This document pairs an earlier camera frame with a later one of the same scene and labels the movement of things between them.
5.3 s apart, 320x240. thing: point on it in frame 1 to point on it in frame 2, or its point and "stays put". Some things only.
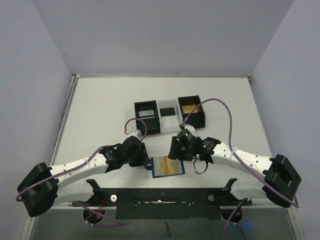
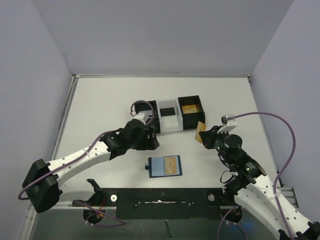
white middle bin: [170, 116] stays put
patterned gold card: [162, 165] to [170, 165]
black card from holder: [167, 111] stays put
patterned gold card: [174, 167] to [201, 127]
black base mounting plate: [165, 204] stays put
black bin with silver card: [148, 111] stays put
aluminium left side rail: [66, 111] stays put
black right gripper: [173, 149] to [208, 137]
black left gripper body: [144, 155] to [151, 136]
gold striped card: [188, 109] stays put
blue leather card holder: [163, 166] stays put
